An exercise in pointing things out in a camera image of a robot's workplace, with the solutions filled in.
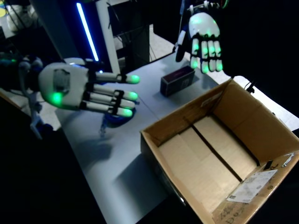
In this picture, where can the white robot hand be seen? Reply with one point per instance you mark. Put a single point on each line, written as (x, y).
(203, 25)
(70, 91)

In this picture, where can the dark mouse box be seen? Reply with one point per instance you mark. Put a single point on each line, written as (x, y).
(177, 80)

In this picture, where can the brown cardboard box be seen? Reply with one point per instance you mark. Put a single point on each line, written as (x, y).
(210, 151)

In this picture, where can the blue light strip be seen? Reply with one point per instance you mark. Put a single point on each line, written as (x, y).
(87, 31)

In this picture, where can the white upright post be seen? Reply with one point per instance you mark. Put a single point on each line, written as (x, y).
(106, 35)

